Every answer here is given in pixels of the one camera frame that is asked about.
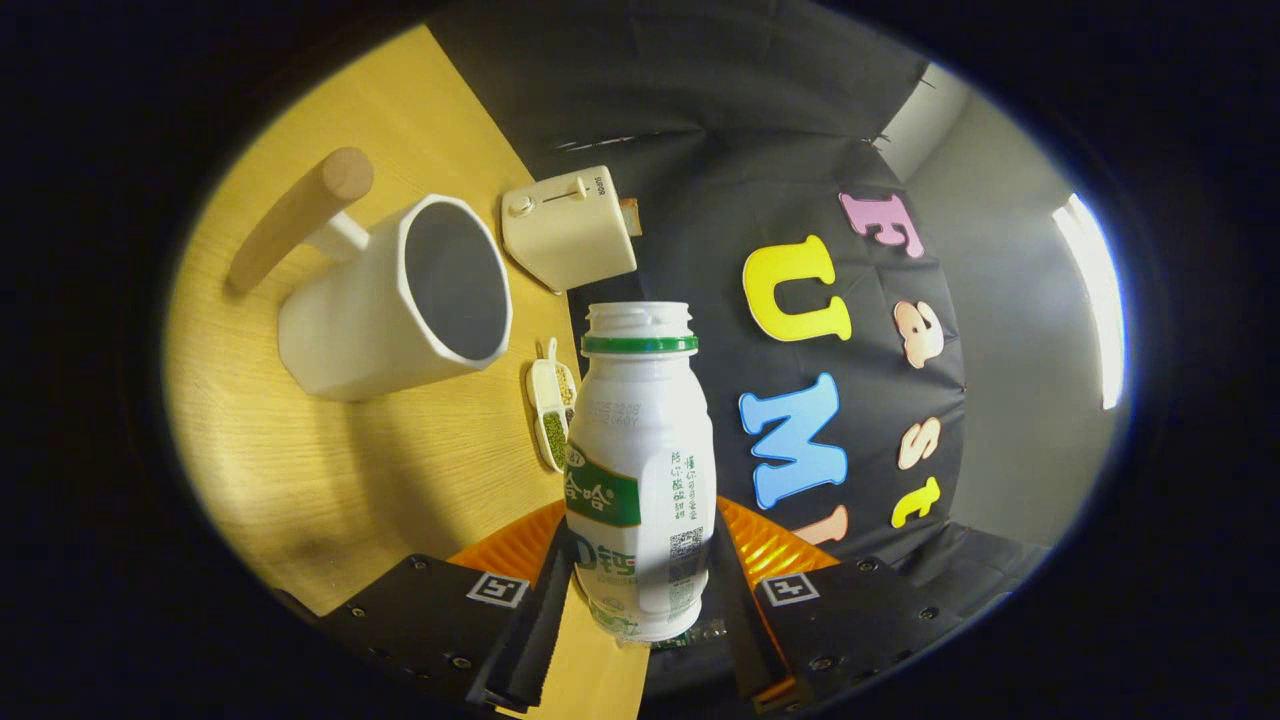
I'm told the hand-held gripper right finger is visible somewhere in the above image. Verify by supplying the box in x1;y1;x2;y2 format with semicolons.
712;497;966;713

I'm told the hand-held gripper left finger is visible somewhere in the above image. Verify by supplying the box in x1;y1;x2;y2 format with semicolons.
320;500;576;713

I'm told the white juice bottle green label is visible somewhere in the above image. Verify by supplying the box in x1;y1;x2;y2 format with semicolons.
563;301;718;643

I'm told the white cup wooden handle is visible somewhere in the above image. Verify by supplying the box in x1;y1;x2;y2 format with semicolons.
225;147;514;403

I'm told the wooden table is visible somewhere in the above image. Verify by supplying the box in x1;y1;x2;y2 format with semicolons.
165;25;651;720

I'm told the white divided bean dish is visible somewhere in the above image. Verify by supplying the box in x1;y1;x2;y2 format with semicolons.
526;338;579;474

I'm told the cream toaster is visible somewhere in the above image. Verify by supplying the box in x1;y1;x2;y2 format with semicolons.
500;165;638;294

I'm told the black backdrop cloth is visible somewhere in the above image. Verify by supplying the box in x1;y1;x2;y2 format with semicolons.
425;0;1051;701

